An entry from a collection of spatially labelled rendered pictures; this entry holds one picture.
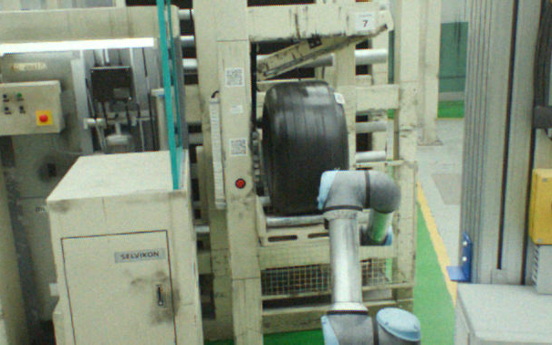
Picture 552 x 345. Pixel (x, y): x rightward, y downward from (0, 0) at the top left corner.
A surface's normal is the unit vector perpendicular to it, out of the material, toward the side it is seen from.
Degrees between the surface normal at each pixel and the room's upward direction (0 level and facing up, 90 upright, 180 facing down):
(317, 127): 62
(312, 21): 90
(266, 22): 90
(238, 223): 90
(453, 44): 90
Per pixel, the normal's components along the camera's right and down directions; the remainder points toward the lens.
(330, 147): 0.11, 0.06
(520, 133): -0.15, 0.26
